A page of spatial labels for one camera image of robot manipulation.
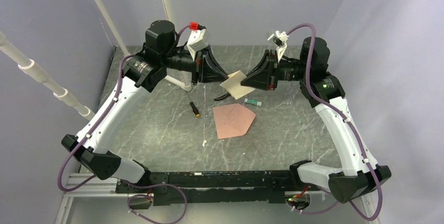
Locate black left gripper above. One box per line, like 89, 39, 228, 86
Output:
162, 44, 230, 86

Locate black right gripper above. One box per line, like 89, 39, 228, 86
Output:
240, 49, 310, 91

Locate cream lined letter paper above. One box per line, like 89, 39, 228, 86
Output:
219, 70, 256, 100

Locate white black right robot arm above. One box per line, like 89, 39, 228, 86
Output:
241, 36, 392, 203

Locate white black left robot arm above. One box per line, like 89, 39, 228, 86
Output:
61, 20, 228, 193

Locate pink paper envelope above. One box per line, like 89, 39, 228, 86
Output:
213, 104, 256, 139

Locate black yellow screwdriver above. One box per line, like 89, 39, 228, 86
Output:
186, 91, 200, 117

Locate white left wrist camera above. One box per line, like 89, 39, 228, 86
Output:
186, 21, 209, 60

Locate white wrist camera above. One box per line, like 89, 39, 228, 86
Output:
186, 21, 209, 60
268, 30, 288, 63

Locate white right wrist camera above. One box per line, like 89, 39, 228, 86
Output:
268, 30, 288, 63

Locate black handled pliers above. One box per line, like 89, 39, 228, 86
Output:
214, 92, 231, 101

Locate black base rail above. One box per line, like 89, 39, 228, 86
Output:
115, 170, 310, 206

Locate white pvc pipe frame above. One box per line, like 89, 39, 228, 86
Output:
1, 0, 175, 120

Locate aluminium extrusion frame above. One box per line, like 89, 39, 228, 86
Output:
55, 178, 367, 223

